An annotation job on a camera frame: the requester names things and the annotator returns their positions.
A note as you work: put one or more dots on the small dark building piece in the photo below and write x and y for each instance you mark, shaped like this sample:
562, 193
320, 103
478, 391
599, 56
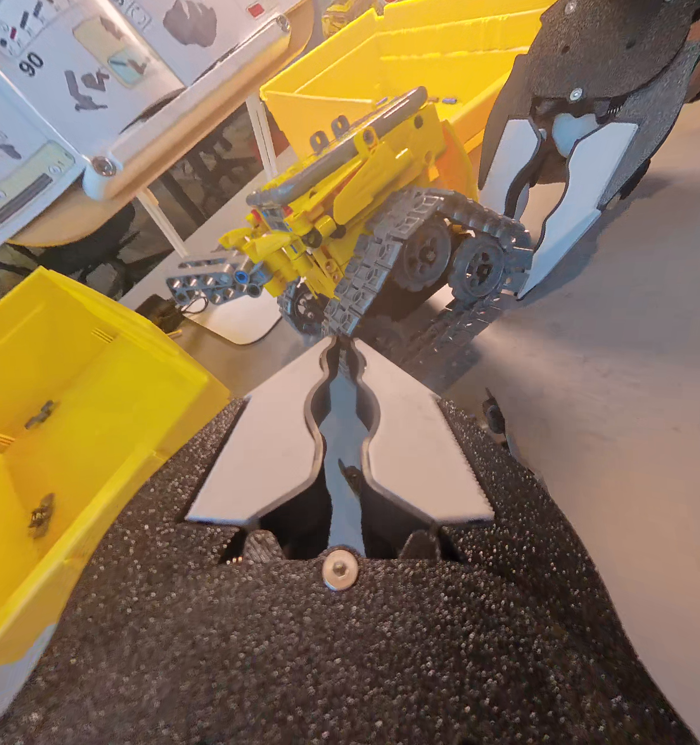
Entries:
42, 413
42, 512

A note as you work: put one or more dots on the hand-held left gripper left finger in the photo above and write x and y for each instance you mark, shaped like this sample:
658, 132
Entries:
257, 466

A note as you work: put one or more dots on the building instruction booklet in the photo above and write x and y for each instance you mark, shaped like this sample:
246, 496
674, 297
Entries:
71, 47

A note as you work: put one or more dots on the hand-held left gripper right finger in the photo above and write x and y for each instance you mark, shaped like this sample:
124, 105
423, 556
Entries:
426, 466

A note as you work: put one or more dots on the white book stand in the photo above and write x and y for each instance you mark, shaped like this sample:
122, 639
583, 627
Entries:
199, 105

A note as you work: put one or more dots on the yellow tracked toy robot body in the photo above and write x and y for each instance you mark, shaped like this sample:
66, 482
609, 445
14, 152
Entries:
373, 198

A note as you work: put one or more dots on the black office chair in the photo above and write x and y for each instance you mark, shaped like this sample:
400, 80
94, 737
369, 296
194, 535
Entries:
94, 245

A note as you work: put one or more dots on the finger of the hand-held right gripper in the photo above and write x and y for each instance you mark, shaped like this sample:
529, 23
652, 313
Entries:
513, 157
600, 169

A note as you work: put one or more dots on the yellow plastic bin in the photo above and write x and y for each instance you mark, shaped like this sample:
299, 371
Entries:
106, 384
443, 58

